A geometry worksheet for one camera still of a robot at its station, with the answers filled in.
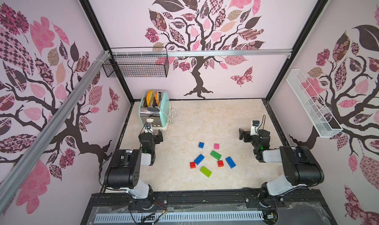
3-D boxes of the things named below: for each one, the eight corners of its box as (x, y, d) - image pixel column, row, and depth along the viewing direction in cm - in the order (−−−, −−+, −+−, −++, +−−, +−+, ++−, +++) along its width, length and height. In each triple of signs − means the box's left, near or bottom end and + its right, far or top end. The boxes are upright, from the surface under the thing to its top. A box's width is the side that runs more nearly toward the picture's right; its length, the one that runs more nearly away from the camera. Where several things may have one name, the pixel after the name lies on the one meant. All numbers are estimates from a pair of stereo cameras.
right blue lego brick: (230, 169, 86) (231, 167, 84) (224, 159, 90) (225, 158, 88) (235, 166, 87) (236, 165, 85) (229, 157, 91) (230, 155, 89)
